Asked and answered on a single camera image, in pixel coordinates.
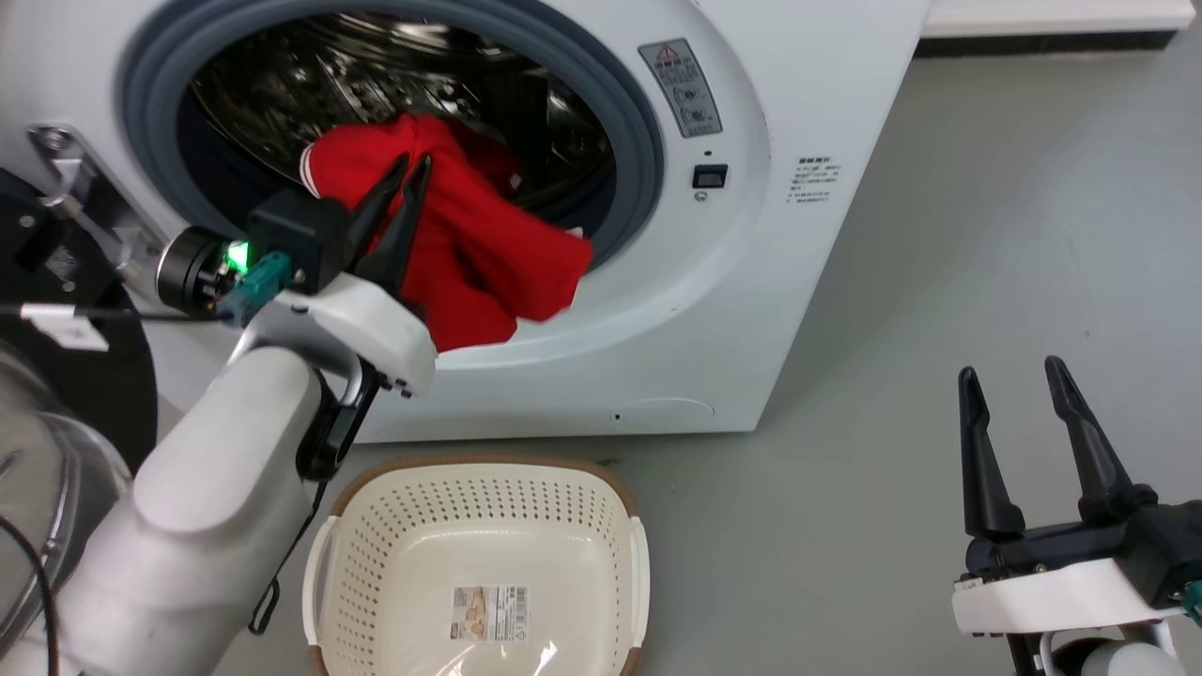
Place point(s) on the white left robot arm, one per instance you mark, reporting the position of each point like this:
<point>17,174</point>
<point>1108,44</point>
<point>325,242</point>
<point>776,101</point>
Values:
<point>202,507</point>

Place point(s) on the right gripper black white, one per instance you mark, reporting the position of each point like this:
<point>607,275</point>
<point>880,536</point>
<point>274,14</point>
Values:
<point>1080,573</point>

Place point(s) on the paper label in basket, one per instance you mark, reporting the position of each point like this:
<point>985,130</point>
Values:
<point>489,614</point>

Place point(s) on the round washing machine door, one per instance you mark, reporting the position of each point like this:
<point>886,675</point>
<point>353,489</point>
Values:
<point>89,385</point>

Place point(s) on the cream perforated laundry basket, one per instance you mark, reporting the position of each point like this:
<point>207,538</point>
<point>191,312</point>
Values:
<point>479,573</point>

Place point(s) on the red garment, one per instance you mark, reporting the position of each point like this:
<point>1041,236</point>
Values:
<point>474,253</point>

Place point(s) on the white front-load washing machine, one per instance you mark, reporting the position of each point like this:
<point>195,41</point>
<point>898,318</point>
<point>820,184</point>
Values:
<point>714,310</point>

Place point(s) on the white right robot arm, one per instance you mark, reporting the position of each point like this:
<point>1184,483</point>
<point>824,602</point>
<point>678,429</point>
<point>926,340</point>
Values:
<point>1108,657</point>

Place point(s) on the metal door hinge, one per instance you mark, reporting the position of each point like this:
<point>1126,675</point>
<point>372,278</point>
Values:
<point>70,178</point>

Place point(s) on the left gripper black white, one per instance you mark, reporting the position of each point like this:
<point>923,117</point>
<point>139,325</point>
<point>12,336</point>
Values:
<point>362,324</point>

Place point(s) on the grey warning sticker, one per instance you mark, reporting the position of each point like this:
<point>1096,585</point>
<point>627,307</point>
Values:
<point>683,87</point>

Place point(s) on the white baseboard with dark strip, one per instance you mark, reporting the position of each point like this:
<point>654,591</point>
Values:
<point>1052,23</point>

